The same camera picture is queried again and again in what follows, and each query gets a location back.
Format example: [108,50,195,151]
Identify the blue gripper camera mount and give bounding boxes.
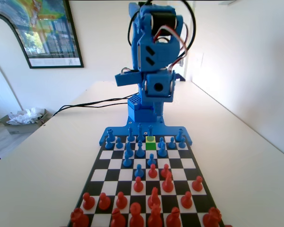
[115,68,143,87]

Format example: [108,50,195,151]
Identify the blue printed base plate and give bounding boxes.
[98,115,194,146]

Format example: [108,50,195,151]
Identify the red rook chess piece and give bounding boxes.
[203,207,222,227]
[70,207,89,227]

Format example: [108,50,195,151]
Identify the black and white chessboard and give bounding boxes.
[66,134,225,227]

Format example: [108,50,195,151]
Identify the dark-edged white arched panel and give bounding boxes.
[0,13,31,123]

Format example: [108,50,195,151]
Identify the black table cable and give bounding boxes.
[66,105,129,112]
[52,93,135,118]

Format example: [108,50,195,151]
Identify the crumpled clear plastic wrap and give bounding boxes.
[6,107,44,125]

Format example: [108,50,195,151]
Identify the red chess queen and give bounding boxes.
[147,204,163,227]

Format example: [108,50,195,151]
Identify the black camera cable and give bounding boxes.
[127,0,197,56]

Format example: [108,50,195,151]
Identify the blue king chess piece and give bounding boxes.
[136,122,144,142]

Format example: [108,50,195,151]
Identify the grey cardboard box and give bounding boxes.
[0,108,53,135]

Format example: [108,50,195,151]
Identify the red white servo wires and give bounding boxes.
[152,22,190,71]

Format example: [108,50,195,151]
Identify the white door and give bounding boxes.
[175,0,193,82]

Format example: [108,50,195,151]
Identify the white wall switch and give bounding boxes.
[195,53,204,70]

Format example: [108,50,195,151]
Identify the black framed wall poster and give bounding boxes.
[0,0,85,70]

